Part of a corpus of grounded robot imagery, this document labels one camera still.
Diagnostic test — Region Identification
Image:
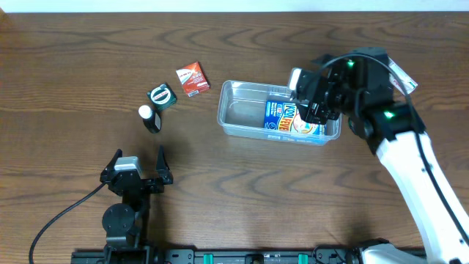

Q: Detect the blue fever patch box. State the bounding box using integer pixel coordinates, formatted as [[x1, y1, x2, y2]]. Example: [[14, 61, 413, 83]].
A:
[[264, 100, 326, 136]]

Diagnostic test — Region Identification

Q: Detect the green round-label box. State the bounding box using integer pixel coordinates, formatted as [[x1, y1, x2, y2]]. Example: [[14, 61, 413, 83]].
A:
[[147, 83, 177, 111]]

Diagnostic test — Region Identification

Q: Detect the red small box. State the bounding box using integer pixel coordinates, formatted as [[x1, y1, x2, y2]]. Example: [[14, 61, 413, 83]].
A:
[[176, 62, 210, 97]]

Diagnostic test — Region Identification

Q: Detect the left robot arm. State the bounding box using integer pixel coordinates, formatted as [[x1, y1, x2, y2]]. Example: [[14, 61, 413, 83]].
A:
[[100, 147, 174, 263]]

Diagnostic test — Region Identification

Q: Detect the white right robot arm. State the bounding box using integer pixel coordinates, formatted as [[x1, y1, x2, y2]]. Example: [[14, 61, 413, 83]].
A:
[[218, 48, 468, 263]]

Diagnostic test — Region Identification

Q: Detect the white sachet packet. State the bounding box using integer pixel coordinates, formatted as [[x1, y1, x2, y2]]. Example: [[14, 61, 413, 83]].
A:
[[388, 57, 418, 94]]

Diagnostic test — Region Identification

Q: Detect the clear plastic container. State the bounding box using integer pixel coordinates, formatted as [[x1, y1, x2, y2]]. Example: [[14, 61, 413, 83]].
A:
[[217, 80, 341, 145]]

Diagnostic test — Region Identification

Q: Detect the dark bottle white cap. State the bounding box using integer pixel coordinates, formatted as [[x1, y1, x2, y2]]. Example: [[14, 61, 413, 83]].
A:
[[139, 105, 161, 133]]

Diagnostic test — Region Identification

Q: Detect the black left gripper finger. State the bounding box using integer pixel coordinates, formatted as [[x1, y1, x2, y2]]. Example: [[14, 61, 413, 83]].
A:
[[104, 149, 122, 174], [155, 145, 170, 175]]

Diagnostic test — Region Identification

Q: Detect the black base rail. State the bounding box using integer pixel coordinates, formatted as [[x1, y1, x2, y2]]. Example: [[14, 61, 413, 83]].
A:
[[70, 247, 363, 264]]

